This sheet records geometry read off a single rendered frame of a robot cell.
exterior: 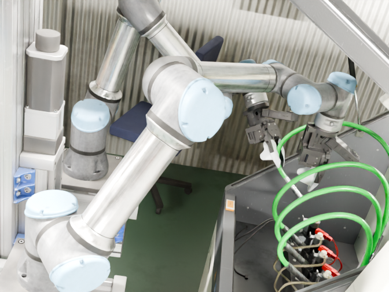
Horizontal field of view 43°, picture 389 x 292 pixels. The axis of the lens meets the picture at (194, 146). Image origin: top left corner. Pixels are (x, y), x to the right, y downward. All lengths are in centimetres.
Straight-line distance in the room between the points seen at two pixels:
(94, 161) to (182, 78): 70
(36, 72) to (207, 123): 48
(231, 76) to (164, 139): 30
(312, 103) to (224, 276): 59
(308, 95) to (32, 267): 78
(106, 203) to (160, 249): 198
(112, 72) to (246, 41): 189
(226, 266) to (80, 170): 56
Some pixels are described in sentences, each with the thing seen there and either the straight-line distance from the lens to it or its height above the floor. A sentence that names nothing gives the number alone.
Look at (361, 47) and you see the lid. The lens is 95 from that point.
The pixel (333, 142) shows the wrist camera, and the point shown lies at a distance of 142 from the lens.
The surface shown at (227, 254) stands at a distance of 160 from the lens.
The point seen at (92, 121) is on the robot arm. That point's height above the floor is 125.
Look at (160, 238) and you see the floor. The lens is 308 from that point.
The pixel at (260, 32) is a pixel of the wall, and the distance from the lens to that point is 342.
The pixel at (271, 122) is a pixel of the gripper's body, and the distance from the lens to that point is 162.
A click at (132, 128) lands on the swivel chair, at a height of 52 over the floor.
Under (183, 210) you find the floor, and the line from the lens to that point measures 334.
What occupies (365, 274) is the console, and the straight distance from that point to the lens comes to 123.
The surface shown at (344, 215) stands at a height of 132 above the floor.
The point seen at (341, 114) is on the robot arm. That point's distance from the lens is 137.
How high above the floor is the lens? 198
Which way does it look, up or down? 29 degrees down
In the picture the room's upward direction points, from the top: 12 degrees clockwise
